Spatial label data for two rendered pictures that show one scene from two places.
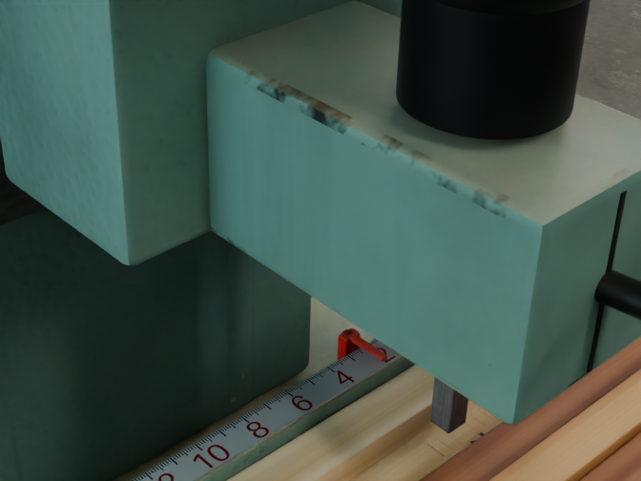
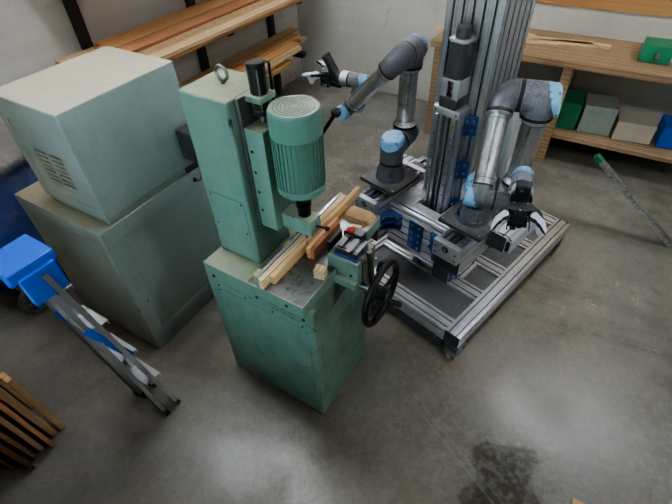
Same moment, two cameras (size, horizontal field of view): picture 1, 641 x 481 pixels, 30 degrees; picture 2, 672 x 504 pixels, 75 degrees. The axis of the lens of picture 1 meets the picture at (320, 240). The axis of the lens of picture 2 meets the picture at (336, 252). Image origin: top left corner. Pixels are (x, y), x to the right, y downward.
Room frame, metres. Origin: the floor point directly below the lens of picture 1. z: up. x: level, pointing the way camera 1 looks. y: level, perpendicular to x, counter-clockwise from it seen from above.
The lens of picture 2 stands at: (-1.00, 0.13, 2.12)
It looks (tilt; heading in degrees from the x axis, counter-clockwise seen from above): 44 degrees down; 347
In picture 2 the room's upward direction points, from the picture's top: 2 degrees counter-clockwise
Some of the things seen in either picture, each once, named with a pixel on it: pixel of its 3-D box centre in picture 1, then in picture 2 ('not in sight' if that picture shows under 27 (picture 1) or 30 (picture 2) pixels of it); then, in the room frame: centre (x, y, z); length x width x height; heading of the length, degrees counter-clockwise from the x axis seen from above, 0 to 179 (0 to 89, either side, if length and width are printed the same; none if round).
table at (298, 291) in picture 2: not in sight; (333, 257); (0.25, -0.14, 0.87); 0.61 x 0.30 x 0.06; 134
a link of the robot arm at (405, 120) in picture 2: not in sight; (406, 96); (0.91, -0.68, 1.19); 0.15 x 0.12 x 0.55; 135
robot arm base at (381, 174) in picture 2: not in sight; (390, 167); (0.81, -0.58, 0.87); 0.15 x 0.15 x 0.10
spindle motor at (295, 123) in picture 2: not in sight; (298, 149); (0.31, -0.05, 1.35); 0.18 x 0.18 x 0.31
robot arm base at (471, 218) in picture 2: not in sight; (474, 208); (0.39, -0.83, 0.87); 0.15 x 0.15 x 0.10
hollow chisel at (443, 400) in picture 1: (453, 365); not in sight; (0.31, -0.05, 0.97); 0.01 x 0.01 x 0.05; 44
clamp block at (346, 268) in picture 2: not in sight; (351, 257); (0.19, -0.20, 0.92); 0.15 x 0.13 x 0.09; 134
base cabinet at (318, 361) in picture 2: not in sight; (296, 318); (0.40, 0.04, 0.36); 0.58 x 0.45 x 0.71; 44
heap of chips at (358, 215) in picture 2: not in sight; (359, 213); (0.44, -0.30, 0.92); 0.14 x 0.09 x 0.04; 44
